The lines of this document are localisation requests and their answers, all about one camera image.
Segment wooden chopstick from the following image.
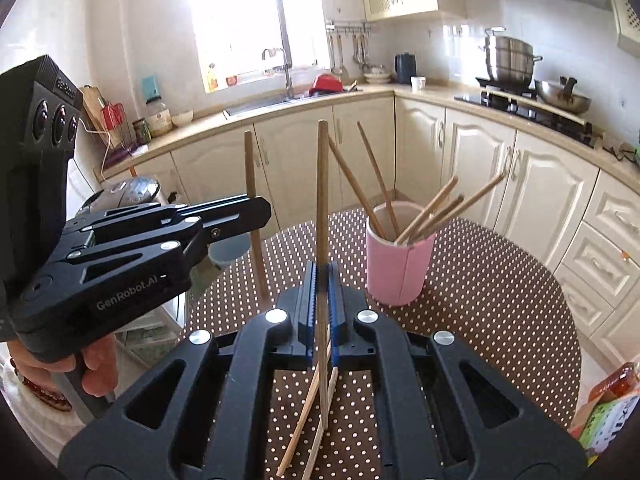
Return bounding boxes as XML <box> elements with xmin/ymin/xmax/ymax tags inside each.
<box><xmin>302</xmin><ymin>367</ymin><xmax>338</xmax><ymax>480</ymax></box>
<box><xmin>276</xmin><ymin>370</ymin><xmax>320</xmax><ymax>478</ymax></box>
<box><xmin>329</xmin><ymin>138</ymin><xmax>384</xmax><ymax>237</ymax></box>
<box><xmin>395</xmin><ymin>176</ymin><xmax>459</xmax><ymax>245</ymax></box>
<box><xmin>244</xmin><ymin>130</ymin><xmax>270</xmax><ymax>309</ymax></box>
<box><xmin>357</xmin><ymin>120</ymin><xmax>400</xmax><ymax>236</ymax></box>
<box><xmin>429</xmin><ymin>172</ymin><xmax>506</xmax><ymax>237</ymax></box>
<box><xmin>316</xmin><ymin>120</ymin><xmax>330</xmax><ymax>421</ymax></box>
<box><xmin>409</xmin><ymin>194</ymin><xmax>464</xmax><ymax>243</ymax></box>

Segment steel kitchen sink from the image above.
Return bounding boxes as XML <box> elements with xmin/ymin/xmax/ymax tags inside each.
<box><xmin>222</xmin><ymin>94</ymin><xmax>309</xmax><ymax>119</ymax></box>

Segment lower kitchen cabinets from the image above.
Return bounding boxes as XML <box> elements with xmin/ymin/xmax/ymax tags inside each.
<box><xmin>99</xmin><ymin>87</ymin><xmax>639</xmax><ymax>364</ymax></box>

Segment person left hand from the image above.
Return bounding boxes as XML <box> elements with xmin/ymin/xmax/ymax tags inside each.
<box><xmin>6</xmin><ymin>334</ymin><xmax>118</xmax><ymax>396</ymax></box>

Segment grey cylindrical bin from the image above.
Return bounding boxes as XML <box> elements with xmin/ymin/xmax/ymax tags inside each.
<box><xmin>208</xmin><ymin>233</ymin><xmax>250</xmax><ymax>270</ymax></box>

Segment silver rice cooker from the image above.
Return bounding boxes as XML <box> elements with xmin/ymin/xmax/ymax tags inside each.
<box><xmin>76</xmin><ymin>177</ymin><xmax>167</xmax><ymax>217</ymax></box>

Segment white bowl on counter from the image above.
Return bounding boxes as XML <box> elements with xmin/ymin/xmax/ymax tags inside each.
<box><xmin>171</xmin><ymin>110</ymin><xmax>194</xmax><ymax>128</ymax></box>

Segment large jar with white label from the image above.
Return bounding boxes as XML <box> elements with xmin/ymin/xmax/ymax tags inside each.
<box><xmin>145</xmin><ymin>96</ymin><xmax>174</xmax><ymax>138</ymax></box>

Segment small dark jar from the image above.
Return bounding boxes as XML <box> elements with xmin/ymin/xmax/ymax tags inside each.
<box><xmin>132</xmin><ymin>118</ymin><xmax>152</xmax><ymax>145</ymax></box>

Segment brown polka dot tablecloth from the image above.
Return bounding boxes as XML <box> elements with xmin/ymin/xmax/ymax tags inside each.
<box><xmin>182</xmin><ymin>209</ymin><xmax>582</xmax><ymax>479</ymax></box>

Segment pink cylindrical utensil cup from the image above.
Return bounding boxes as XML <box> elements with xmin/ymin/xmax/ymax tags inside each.
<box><xmin>366</xmin><ymin>204</ymin><xmax>437</xmax><ymax>307</ymax></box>

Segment wooden cutting board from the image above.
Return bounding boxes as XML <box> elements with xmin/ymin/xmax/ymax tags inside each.
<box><xmin>80</xmin><ymin>84</ymin><xmax>122</xmax><ymax>148</ymax></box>

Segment red colander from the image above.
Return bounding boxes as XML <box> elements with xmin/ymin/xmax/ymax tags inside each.
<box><xmin>308</xmin><ymin>74</ymin><xmax>344</xmax><ymax>96</ymax></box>

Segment chrome sink faucet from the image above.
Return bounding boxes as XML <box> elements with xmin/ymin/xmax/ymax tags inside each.
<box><xmin>260</xmin><ymin>48</ymin><xmax>295</xmax><ymax>101</ymax></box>

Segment stacked white bowls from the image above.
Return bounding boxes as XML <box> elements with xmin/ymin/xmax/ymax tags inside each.
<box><xmin>363</xmin><ymin>65</ymin><xmax>393</xmax><ymax>84</ymax></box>

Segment white mug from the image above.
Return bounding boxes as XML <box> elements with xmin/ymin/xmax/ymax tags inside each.
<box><xmin>411</xmin><ymin>76</ymin><xmax>426</xmax><ymax>93</ymax></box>

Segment dark electric kettle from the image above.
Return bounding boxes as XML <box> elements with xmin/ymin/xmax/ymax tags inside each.
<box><xmin>394</xmin><ymin>52</ymin><xmax>418</xmax><ymax>84</ymax></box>

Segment black gas stove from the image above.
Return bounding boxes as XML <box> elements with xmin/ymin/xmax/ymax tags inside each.
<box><xmin>454</xmin><ymin>78</ymin><xmax>604</xmax><ymax>148</ymax></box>

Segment stainless steel steamer pot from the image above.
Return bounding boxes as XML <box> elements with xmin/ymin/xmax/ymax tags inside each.
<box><xmin>484</xmin><ymin>26</ymin><xmax>542</xmax><ymax>88</ymax></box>

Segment steel wok with lid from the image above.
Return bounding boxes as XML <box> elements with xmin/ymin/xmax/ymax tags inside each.
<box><xmin>535</xmin><ymin>77</ymin><xmax>591</xmax><ymax>115</ymax></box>

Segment window with frame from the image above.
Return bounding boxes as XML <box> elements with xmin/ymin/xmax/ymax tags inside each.
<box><xmin>181</xmin><ymin>0</ymin><xmax>329</xmax><ymax>94</ymax></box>

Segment wall utensil rack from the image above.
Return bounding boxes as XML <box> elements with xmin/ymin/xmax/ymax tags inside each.
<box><xmin>324</xmin><ymin>20</ymin><xmax>373</xmax><ymax>35</ymax></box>

